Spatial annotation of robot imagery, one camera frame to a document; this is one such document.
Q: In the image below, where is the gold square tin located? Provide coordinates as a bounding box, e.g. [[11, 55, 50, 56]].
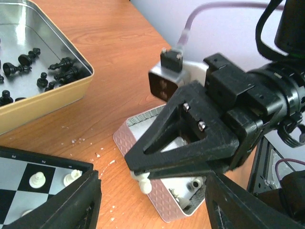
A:
[[0, 0, 94, 133]]

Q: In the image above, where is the black and silver chessboard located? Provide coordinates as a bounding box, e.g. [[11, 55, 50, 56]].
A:
[[0, 146, 93, 228]]

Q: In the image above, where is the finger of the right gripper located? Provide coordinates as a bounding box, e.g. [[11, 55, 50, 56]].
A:
[[133, 160, 226, 179]]

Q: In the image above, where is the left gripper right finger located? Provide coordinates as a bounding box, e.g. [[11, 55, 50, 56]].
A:
[[205, 172, 303, 229]]

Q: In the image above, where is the white chess pawn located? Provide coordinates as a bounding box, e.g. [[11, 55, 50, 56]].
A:
[[29, 172, 46, 189], [63, 169, 82, 187]]

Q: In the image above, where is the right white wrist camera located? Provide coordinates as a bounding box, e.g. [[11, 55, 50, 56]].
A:
[[148, 49, 208, 102]]

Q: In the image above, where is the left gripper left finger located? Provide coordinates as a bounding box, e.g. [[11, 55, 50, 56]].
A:
[[4, 170, 102, 229]]

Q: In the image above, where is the black chess pieces pile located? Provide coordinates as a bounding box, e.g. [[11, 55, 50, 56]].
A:
[[0, 37, 83, 99]]

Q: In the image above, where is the pink square tin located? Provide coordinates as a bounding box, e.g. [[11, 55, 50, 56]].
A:
[[113, 105, 206, 222]]

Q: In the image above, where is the black aluminium frame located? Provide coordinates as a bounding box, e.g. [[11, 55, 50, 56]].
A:
[[246, 135, 305, 196]]

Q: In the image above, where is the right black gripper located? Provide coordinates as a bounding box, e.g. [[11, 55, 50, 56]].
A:
[[125, 53, 287, 171]]

